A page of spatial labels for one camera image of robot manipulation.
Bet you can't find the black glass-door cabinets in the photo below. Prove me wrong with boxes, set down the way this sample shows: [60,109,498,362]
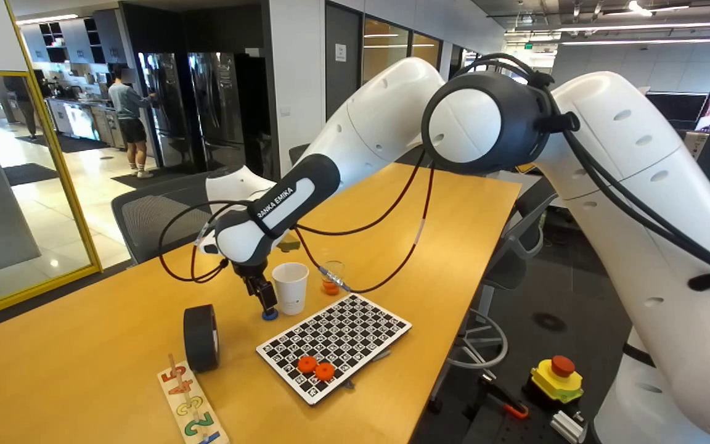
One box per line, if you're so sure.
[118,0,274,193]

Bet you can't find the black office chair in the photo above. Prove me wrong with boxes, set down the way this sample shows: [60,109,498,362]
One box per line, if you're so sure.
[426,168,572,414]

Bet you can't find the grey office chair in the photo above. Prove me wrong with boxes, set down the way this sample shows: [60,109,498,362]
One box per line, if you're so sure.
[108,168,254,266]

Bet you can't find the yellow framed glass partition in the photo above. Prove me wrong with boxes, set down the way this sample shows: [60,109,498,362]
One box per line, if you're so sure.
[0,0,104,327]

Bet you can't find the white paper cup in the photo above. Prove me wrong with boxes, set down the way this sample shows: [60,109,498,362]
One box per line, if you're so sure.
[270,261,310,317]

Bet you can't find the silver metal block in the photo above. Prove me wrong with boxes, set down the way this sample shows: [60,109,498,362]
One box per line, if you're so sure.
[547,406,590,444]

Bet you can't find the person in shirt and shorts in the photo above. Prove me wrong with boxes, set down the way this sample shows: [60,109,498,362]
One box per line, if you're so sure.
[107,65,159,181]

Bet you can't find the clear plastic cup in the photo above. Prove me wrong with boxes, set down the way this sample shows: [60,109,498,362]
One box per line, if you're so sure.
[321,259,351,299]

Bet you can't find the yellow emergency stop button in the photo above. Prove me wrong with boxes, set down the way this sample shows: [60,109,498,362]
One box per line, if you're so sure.
[528,353,588,406]

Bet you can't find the black clamp with orange handle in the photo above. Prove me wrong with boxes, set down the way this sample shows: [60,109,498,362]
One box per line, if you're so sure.
[477,370,532,425]

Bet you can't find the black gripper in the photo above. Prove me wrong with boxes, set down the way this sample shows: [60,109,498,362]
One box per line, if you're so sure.
[235,256,282,317]

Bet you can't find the dark framed glass door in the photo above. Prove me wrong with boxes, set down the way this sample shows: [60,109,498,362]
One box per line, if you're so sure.
[325,3,464,168]

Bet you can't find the black tape roll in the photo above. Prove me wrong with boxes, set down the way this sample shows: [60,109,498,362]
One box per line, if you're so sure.
[180,303,221,374]

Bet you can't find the black white marker checkerboard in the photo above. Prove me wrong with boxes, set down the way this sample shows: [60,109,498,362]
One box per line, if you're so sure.
[254,292,414,410]

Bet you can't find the wooden number puzzle strip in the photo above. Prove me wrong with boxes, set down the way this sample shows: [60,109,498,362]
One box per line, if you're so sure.
[155,359,231,444]

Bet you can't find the thin black looped cable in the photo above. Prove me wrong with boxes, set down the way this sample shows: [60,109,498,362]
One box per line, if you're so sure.
[155,198,235,285]

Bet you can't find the black cable with silver connector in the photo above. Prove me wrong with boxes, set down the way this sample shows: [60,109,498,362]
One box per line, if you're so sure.
[292,146,438,295]

